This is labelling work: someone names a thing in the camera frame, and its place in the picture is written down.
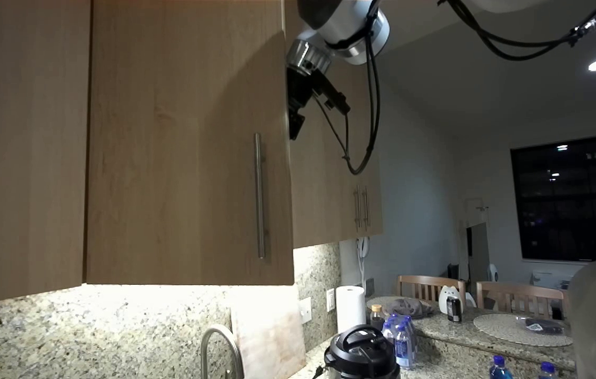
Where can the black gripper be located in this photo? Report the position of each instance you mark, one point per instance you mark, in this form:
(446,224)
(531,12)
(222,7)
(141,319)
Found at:
(304,87)

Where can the steel cupboard door handle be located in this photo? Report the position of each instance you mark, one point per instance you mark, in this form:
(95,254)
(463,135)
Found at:
(261,208)

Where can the wooden cupboard door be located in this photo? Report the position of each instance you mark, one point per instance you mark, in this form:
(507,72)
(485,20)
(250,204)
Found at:
(177,92)

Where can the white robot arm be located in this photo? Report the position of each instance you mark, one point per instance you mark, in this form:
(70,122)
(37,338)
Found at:
(467,65)

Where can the right neighbour cupboard door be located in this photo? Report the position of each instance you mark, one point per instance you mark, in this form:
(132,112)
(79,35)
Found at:
(43,144)

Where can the white paper towel roll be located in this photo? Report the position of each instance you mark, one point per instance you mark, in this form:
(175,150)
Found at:
(351,309)

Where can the wooden chair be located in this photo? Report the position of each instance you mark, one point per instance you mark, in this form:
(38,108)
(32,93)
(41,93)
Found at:
(426,288)
(521,301)

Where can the wooden cutting board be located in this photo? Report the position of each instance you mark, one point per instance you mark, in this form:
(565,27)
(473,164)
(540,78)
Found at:
(269,328)

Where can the blue water bottle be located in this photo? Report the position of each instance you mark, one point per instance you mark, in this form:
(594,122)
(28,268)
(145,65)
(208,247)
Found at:
(400,331)

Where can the steel kitchen faucet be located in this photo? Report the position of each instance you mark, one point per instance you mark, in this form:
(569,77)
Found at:
(228,352)

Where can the black pressure cooker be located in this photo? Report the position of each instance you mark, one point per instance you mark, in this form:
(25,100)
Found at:
(360,352)

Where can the dark window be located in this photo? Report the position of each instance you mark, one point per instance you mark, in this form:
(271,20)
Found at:
(554,191)

